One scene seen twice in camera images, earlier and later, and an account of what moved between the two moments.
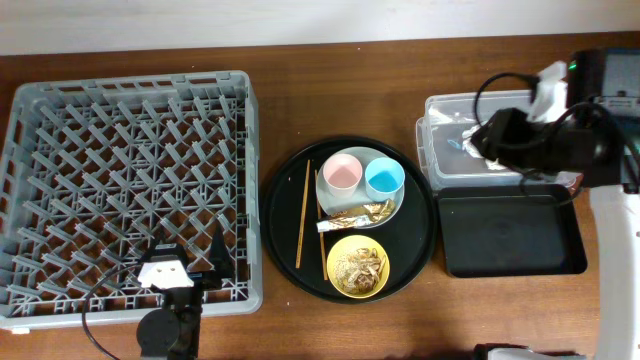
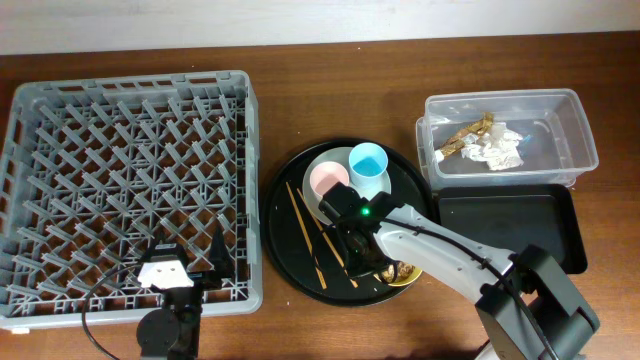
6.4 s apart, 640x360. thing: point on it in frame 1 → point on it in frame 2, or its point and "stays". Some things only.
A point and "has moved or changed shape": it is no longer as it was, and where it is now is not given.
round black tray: x=291 y=211 stays
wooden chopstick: x=303 y=209 → x=301 y=225
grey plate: x=332 y=204 → x=340 y=155
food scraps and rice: x=359 y=270 → x=404 y=269
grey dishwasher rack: x=94 y=173 stays
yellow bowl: x=358 y=266 → x=417 y=271
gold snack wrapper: x=370 y=213 has moved or changed shape
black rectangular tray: x=502 y=230 stays
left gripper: x=201 y=279 stays
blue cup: x=384 y=179 → x=368 y=164
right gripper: x=523 y=138 → x=361 y=262
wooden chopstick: x=322 y=243 → x=326 y=237
